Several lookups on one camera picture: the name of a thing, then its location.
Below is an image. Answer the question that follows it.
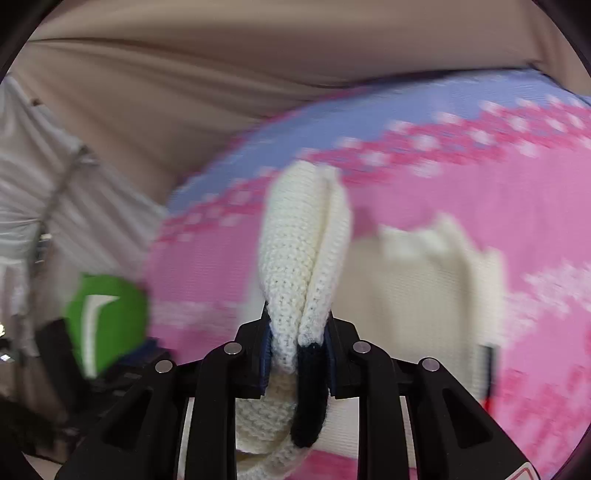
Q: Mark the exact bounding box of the green cushion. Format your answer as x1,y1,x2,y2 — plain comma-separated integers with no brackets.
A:
64,274,148,380

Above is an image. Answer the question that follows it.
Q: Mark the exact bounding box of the white pleated curtain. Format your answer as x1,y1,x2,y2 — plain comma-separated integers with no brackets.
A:
1,76,164,356

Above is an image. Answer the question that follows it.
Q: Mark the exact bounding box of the white knit sweater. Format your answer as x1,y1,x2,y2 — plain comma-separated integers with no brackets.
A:
236,161,505,479

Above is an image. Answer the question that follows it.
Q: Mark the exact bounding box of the beige bed sheet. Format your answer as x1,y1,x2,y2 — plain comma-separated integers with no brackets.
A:
10,1,590,201

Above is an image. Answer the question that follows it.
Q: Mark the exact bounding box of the pink floral bed quilt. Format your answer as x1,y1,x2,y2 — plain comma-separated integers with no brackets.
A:
146,70,590,479

